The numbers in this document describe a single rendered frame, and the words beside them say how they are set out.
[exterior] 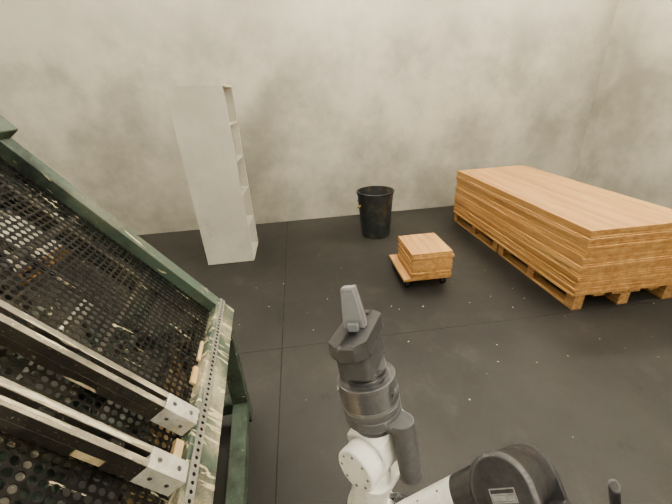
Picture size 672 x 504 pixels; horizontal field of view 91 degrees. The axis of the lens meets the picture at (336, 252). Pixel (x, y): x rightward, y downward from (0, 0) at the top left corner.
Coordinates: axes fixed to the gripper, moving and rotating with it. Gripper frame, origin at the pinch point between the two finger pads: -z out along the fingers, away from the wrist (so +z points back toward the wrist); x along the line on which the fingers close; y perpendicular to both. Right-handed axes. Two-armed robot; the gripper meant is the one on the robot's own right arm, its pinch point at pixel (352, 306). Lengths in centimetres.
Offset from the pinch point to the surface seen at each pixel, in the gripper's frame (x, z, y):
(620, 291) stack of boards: -307, 126, -137
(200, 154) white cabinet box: -271, -79, 248
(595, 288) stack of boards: -294, 116, -114
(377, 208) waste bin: -399, 25, 93
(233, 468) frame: -68, 113, 109
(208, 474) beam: -22, 62, 67
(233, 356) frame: -97, 67, 117
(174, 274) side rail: -79, 10, 121
